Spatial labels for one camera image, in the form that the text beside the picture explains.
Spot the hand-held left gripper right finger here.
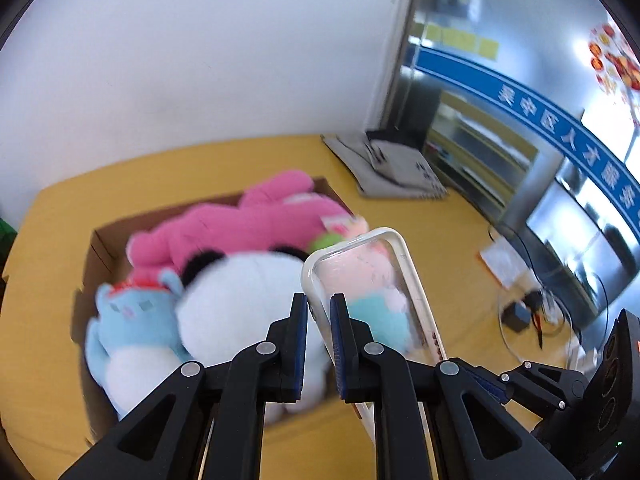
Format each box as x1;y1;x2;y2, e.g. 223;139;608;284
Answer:
330;294;573;480

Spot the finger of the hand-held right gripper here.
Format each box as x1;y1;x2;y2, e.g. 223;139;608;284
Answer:
466;366;512;407
501;360;592;417

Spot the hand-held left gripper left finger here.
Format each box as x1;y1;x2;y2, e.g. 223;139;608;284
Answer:
59;293;309;480

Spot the small teal white plush toy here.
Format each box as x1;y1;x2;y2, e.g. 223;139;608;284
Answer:
347;285;418;361

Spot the white panda plush toy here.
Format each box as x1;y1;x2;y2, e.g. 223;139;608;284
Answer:
175;246;333;426

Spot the white clear phone case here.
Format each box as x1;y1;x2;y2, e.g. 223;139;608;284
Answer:
301;227;448;443

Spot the pink plush bear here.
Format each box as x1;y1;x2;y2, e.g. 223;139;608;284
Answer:
126;170;371;271

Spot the blue plush toy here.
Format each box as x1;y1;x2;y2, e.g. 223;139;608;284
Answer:
84;267;196;421

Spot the brown cardboard box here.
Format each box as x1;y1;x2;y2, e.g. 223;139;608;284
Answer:
74;176;361;446

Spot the clear plastic container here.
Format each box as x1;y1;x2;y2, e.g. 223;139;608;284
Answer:
542;265;613;376

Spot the black power bank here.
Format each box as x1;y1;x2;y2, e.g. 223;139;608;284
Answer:
502;302;531;333

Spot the white paper sheet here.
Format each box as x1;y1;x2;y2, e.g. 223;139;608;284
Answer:
479;240;531;288

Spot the grey cloth bag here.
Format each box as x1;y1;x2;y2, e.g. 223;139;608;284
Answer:
320;130;448;201

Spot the metal framed glass partition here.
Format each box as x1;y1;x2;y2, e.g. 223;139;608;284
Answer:
370;0;640;341

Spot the blue glass banner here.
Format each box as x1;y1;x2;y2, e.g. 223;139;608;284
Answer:
415;46;640;226

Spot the red window decoration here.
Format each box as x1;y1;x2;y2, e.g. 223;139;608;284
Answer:
587;22;640;126

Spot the row of yellow sticky notes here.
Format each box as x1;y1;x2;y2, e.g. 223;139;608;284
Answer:
424;22;501;59

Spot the red handled small tool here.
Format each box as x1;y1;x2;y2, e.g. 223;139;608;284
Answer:
531;310;551;348

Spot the white charging cable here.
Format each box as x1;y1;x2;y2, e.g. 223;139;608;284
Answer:
496;285;531;361

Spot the black cable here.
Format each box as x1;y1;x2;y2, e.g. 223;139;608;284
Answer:
487;221;613;341

